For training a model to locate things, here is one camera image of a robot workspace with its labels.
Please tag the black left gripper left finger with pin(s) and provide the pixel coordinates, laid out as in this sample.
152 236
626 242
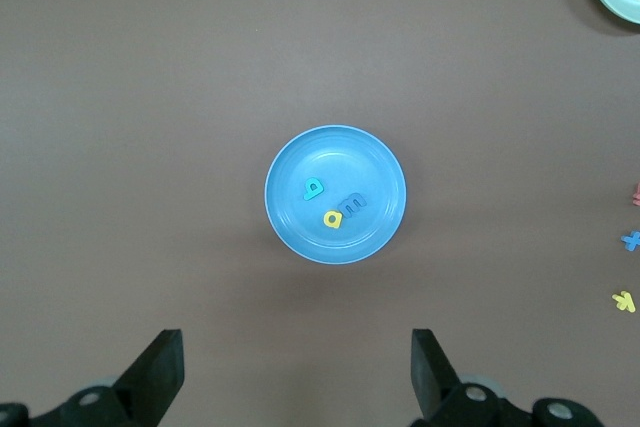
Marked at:
150 382

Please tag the blue foam letter m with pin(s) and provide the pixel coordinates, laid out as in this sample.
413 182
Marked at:
353 205

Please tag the teal foam letter b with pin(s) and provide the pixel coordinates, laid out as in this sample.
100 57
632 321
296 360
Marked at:
310 193

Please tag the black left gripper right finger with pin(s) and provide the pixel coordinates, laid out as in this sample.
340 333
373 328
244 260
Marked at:
435 387

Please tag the brown table cover sheet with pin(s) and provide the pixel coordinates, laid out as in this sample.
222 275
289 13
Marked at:
125 97

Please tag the blue foam letter x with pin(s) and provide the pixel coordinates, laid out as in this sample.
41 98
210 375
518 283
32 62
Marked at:
632 241

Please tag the blue round plate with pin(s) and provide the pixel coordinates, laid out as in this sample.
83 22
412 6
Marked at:
350 157

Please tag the red foam letter f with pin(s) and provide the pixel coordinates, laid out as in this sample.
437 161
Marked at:
637 194

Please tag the yellow foam letter k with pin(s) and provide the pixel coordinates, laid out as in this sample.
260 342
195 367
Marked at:
624 302

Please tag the yellow foam letter a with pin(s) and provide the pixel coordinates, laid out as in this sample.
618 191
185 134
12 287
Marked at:
327 219

